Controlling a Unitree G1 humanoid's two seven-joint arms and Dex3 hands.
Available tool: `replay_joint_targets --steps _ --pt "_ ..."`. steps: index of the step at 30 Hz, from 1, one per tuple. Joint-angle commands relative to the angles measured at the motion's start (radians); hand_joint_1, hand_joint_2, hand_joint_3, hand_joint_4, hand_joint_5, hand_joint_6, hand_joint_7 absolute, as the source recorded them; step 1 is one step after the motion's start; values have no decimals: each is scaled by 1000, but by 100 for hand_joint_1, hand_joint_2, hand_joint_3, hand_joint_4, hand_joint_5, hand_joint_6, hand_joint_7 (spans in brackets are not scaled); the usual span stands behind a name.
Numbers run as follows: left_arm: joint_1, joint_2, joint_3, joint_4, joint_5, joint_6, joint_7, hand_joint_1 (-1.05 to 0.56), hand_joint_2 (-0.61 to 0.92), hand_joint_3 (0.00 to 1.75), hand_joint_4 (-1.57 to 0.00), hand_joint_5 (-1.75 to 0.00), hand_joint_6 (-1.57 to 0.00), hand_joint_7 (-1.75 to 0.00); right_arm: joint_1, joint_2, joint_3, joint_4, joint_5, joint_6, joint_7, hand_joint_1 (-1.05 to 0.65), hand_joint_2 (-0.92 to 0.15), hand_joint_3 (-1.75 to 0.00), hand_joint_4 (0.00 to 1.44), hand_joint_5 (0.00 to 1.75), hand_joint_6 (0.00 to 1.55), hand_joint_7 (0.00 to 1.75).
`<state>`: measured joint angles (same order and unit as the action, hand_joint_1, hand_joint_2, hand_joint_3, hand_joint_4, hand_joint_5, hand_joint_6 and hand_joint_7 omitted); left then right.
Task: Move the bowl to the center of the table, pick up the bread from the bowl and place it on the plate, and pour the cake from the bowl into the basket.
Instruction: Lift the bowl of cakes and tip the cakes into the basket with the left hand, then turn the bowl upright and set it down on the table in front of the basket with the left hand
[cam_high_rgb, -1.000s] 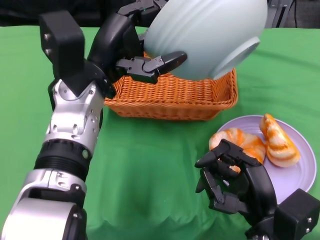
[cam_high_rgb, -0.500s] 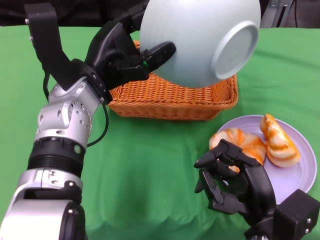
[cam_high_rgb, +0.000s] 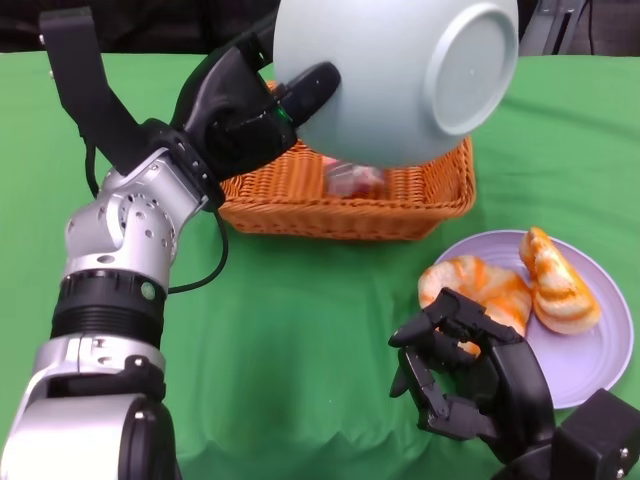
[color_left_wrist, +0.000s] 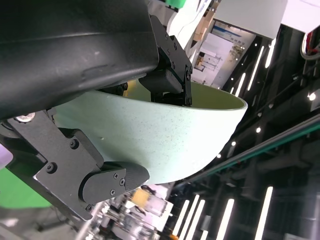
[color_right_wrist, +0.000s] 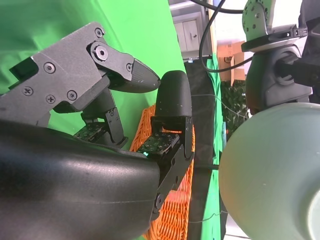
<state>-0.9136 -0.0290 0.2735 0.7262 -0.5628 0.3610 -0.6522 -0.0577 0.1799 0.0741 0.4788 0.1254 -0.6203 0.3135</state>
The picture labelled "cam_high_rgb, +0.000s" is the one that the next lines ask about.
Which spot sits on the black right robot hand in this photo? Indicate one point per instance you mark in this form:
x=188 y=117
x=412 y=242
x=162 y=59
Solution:
x=515 y=390

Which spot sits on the green tablecloth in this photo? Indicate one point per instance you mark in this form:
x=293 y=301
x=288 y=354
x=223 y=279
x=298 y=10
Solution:
x=300 y=325

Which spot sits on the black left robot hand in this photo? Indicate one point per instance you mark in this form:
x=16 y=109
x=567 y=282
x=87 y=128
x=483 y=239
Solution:
x=225 y=115

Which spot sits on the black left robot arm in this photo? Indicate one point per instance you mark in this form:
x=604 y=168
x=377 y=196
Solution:
x=115 y=250

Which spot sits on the chocolate cherry cake slice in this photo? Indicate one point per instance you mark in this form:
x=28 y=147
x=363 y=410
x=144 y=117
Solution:
x=355 y=180

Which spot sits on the grey metal stand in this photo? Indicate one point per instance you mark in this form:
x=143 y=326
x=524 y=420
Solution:
x=547 y=27

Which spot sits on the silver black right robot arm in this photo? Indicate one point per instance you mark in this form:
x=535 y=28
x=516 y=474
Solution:
x=530 y=460

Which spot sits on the black backdrop cloth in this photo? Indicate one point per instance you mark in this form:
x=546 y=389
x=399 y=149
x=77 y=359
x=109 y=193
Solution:
x=150 y=25

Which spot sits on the lilac round plate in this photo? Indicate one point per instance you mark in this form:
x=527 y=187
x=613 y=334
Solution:
x=590 y=360

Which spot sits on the orange bread roll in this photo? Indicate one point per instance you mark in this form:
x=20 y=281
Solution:
x=555 y=285

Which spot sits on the orange wicker basket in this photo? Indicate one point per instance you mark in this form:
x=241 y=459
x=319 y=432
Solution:
x=320 y=220

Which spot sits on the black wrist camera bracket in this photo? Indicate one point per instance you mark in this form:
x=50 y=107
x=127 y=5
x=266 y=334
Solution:
x=595 y=440
x=85 y=80

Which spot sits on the pale green bowl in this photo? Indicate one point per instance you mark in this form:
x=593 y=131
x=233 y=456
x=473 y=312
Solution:
x=390 y=90

